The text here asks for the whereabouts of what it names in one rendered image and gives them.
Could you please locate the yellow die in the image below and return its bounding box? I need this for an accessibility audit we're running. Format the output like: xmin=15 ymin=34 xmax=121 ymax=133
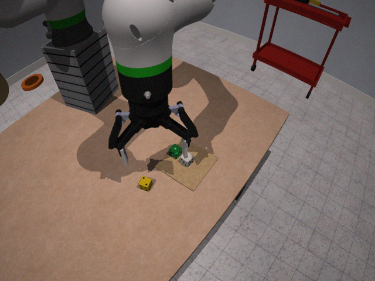
xmin=138 ymin=176 xmax=153 ymax=191

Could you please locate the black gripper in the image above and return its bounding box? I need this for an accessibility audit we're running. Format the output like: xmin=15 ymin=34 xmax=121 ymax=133
xmin=108 ymin=96 xmax=199 ymax=167

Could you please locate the tan flat mat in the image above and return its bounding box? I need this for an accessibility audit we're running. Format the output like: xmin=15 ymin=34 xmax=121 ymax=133
xmin=155 ymin=142 xmax=218 ymax=191

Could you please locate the grey die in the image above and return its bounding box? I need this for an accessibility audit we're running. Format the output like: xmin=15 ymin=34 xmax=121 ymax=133
xmin=180 ymin=152 xmax=194 ymax=167

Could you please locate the green die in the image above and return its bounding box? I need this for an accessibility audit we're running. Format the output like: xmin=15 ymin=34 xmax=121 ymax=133
xmin=169 ymin=143 xmax=182 ymax=159

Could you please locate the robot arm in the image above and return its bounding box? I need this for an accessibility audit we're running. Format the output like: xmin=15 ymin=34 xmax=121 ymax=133
xmin=0 ymin=0 xmax=216 ymax=104

